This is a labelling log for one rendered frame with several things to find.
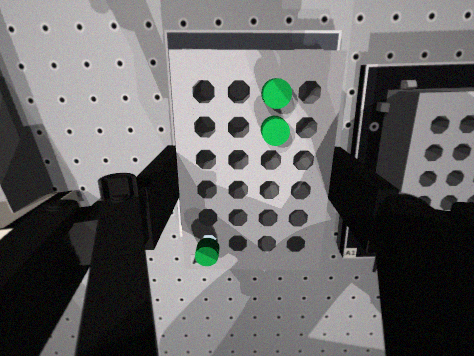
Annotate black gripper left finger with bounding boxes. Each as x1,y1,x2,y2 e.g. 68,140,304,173
0,145,180,356

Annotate grey perforated block with round holes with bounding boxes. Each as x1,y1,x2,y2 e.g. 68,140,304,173
376,87,474,211
169,50,347,270

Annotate grey perforated base plate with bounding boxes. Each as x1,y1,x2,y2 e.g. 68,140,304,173
0,0,474,356

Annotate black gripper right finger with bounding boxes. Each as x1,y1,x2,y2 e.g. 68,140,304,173
328,147,474,356

